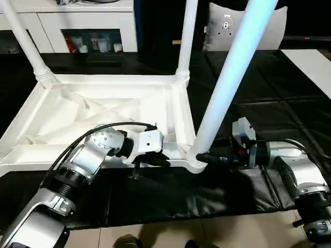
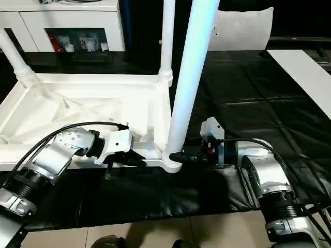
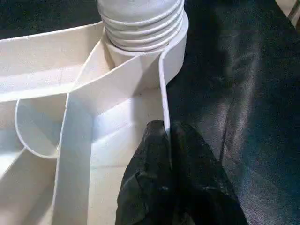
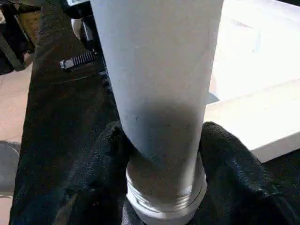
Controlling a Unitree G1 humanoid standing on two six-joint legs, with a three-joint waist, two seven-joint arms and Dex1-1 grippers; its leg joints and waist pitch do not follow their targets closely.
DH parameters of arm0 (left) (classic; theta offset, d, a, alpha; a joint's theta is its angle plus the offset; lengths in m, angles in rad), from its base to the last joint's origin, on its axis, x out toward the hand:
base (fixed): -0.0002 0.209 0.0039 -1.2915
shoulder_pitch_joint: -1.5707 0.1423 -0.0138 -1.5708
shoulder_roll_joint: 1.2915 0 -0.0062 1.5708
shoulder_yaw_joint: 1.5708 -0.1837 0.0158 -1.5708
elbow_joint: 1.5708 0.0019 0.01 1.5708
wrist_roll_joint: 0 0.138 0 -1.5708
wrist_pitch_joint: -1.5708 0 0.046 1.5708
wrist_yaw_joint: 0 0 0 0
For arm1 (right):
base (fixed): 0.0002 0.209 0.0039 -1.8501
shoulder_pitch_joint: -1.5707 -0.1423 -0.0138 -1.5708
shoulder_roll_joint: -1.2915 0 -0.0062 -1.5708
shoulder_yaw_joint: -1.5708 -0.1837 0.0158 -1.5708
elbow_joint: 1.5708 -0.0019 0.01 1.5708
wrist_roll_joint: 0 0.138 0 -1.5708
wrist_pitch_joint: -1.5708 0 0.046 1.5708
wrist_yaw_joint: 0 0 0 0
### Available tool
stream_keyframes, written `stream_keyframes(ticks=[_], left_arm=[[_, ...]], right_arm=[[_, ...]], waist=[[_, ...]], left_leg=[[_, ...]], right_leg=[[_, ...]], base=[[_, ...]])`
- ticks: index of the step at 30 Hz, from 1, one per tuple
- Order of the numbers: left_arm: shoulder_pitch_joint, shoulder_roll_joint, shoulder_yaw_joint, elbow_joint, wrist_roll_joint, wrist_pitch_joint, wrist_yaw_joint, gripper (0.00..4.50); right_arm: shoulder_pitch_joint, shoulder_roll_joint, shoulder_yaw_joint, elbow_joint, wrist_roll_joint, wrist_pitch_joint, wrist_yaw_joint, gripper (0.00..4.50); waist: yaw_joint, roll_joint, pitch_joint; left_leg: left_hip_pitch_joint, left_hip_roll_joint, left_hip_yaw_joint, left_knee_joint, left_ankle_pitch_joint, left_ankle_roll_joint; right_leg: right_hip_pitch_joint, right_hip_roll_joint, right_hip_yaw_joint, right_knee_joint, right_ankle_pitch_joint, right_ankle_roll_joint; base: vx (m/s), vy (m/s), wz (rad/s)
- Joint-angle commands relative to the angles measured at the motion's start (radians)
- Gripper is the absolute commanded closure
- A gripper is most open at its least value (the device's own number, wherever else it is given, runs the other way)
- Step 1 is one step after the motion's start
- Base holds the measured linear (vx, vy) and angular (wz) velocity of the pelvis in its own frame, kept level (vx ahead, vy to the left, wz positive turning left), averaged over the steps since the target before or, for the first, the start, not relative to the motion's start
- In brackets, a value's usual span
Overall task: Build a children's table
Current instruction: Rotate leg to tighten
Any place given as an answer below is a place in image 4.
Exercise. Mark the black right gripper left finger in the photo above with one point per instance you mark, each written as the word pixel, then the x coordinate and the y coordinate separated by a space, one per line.
pixel 96 187

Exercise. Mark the dark right robot foot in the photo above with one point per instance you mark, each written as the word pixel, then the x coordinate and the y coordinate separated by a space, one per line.
pixel 7 168

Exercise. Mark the white plastic table leg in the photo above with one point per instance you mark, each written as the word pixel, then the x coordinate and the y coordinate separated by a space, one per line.
pixel 159 70

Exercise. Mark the black stand leg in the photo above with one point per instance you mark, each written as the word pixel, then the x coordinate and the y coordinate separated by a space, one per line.
pixel 11 49

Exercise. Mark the white plastic table top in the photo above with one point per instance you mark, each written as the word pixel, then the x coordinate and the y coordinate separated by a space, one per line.
pixel 262 70

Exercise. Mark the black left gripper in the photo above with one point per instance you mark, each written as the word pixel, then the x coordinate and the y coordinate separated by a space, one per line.
pixel 89 26

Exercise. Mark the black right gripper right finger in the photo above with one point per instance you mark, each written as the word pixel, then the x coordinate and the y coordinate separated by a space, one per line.
pixel 248 187

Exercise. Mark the brown cardboard box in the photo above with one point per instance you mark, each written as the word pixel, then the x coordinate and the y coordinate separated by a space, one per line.
pixel 32 23

